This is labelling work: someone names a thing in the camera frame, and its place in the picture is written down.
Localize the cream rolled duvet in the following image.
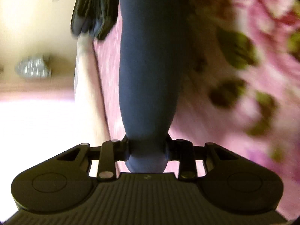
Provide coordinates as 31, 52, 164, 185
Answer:
74, 34, 110, 146

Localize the navy blue garment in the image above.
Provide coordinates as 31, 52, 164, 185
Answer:
119, 0, 187, 173

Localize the pink rose bed blanket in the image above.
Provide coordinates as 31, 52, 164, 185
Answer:
94, 0, 299, 219

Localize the stack of folded dark clothes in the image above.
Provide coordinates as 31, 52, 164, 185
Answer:
71, 0, 119, 41

